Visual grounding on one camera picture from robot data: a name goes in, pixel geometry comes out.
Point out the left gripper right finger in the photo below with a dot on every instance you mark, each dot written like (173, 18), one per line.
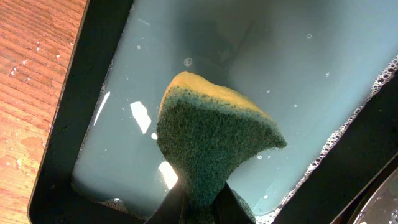
(227, 210)

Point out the green yellow sponge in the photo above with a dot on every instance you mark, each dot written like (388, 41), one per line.
(205, 131)

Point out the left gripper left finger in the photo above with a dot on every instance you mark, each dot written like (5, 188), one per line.
(173, 209)

